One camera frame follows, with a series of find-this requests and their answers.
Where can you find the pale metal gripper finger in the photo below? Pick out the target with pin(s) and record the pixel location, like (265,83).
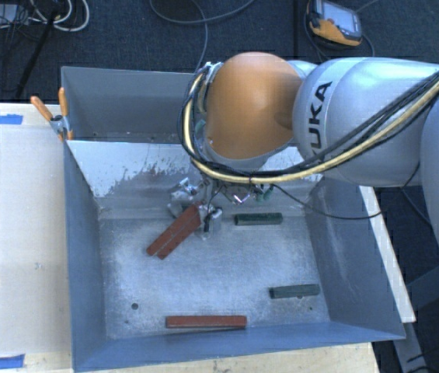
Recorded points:
(215,219)
(183,197)

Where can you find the red-brown block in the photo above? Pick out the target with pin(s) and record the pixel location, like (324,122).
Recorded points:
(206,321)
(174,231)

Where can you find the dark green flat block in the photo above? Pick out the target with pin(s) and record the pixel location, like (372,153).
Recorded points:
(258,219)
(294,291)

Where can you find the grey metal bin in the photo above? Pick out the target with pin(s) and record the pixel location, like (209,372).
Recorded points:
(211,274)

